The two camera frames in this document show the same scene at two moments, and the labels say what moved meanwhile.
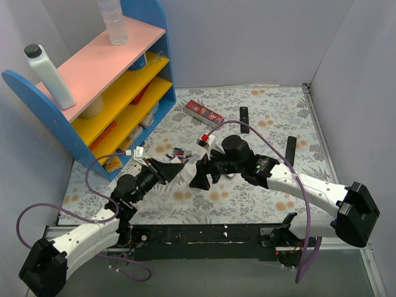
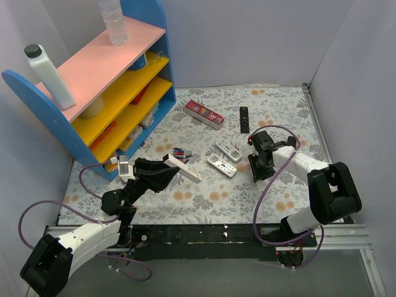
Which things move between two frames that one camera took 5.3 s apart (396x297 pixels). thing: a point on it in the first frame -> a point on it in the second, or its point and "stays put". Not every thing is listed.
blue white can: x=140 y=62 stays put
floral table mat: x=275 y=121 stays put
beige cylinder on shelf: x=94 y=109 stays put
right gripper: x=209 y=169 -> x=257 y=167
